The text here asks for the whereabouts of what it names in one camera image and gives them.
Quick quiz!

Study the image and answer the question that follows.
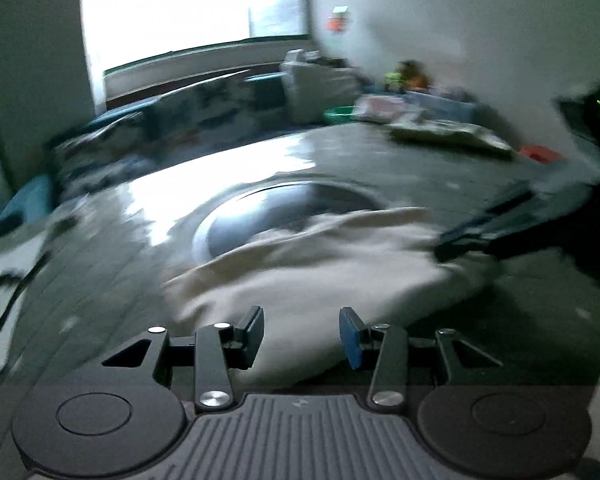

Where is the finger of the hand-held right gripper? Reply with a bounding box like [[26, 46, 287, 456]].
[[432, 181, 537, 264]]

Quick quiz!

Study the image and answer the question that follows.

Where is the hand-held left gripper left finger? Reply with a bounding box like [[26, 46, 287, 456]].
[[101, 305, 266, 411]]

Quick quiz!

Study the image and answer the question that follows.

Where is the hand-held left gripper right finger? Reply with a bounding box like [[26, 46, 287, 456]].
[[339, 306, 504, 406]]

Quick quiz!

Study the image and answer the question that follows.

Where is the cream cloth garment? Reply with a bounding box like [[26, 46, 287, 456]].
[[162, 207, 502, 391]]

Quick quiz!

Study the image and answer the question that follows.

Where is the pile of folded clothes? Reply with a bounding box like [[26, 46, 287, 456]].
[[352, 92, 513, 157]]

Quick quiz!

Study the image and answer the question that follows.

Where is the red object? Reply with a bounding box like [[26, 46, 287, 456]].
[[520, 145, 566, 165]]

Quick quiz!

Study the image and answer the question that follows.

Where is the round dark table inset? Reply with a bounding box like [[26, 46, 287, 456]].
[[191, 182, 387, 262]]

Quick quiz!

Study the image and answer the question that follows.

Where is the orange and green toy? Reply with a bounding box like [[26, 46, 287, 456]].
[[384, 60, 431, 93]]

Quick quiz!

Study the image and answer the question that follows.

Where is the green plastic basin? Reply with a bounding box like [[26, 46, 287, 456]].
[[323, 105, 357, 126]]

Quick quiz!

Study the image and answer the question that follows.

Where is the white stuffed bag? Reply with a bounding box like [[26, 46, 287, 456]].
[[280, 49, 363, 126]]

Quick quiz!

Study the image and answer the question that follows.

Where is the patterned sofa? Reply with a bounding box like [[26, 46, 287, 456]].
[[47, 67, 288, 196]]

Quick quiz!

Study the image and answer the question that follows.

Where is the teal cushion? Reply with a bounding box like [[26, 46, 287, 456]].
[[0, 176, 56, 233]]

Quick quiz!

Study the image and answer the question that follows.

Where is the bright window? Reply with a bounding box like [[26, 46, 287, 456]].
[[81, 0, 312, 106]]

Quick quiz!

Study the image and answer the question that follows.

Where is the orange wall ornament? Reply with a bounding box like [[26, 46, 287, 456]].
[[327, 6, 351, 35]]

